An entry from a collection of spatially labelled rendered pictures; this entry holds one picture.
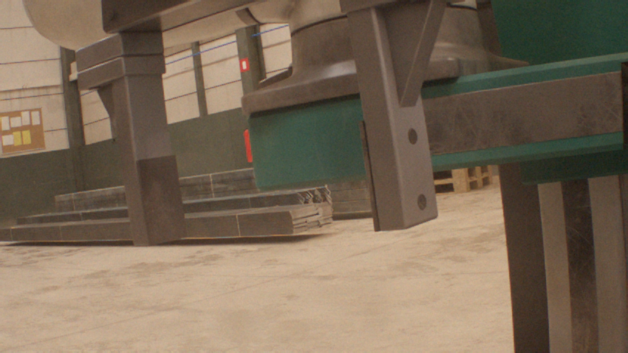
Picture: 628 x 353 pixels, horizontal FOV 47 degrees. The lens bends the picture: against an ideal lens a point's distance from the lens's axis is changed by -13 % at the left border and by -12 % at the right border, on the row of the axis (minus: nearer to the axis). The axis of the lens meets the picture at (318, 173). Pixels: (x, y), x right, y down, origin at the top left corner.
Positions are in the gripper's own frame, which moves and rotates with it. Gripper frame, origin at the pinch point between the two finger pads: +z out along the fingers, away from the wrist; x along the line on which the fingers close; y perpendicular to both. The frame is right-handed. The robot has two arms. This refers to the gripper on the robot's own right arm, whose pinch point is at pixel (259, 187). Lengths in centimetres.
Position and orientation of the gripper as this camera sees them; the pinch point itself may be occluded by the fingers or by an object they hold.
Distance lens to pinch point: 33.6
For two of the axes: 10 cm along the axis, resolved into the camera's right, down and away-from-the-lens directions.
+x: -8.1, 1.0, 5.8
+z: 1.5, 9.9, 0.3
